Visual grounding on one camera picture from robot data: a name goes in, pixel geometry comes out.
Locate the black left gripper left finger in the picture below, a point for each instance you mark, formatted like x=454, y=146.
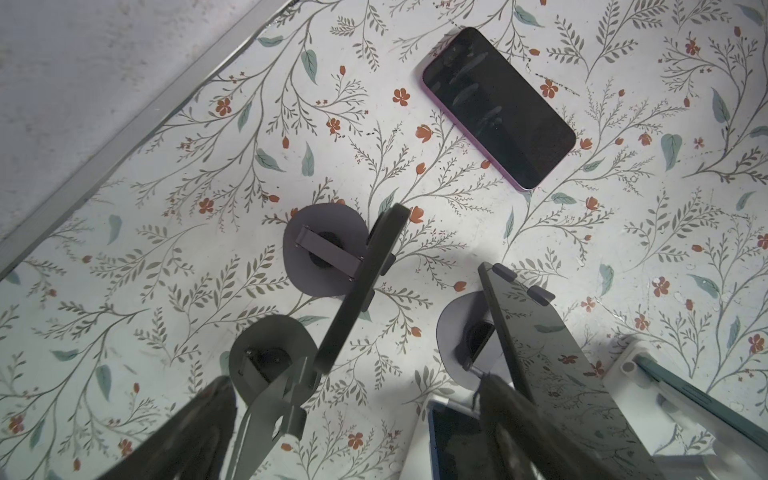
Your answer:
x=192, y=444

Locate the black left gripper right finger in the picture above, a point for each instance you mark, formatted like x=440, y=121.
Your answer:
x=523, y=443

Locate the blue edged phone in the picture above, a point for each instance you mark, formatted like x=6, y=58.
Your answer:
x=457, y=444

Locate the dark phone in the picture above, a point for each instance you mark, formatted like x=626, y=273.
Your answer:
x=548, y=368

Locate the black phone purple edge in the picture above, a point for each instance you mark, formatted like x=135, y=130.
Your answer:
x=503, y=116

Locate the dark round stand back left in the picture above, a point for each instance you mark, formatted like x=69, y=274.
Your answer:
x=265, y=350

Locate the dark round stand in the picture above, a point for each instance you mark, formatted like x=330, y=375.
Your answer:
x=323, y=248
x=468, y=343
x=265, y=350

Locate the dark round stand centre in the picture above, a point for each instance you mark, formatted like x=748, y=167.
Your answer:
x=468, y=343

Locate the silver white stand right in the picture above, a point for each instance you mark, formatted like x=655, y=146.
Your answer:
x=650, y=406

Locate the green phone right stand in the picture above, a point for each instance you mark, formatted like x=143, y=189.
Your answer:
x=702, y=399

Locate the dark round stand back right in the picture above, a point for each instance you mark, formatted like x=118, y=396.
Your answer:
x=323, y=248

